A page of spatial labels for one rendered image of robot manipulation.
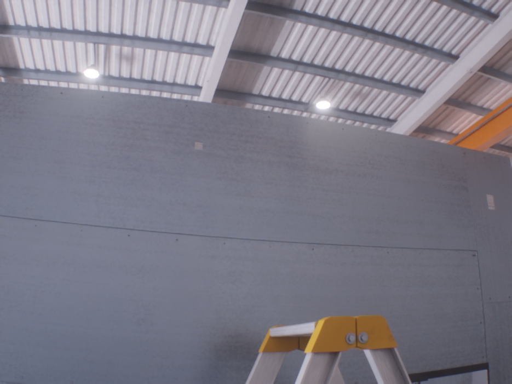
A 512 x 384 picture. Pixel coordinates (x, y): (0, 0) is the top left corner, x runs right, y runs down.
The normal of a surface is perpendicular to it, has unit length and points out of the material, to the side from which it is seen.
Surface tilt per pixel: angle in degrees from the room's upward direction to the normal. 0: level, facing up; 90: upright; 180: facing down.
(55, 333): 90
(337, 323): 90
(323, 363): 88
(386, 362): 88
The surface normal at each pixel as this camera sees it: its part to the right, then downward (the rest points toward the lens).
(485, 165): 0.28, -0.33
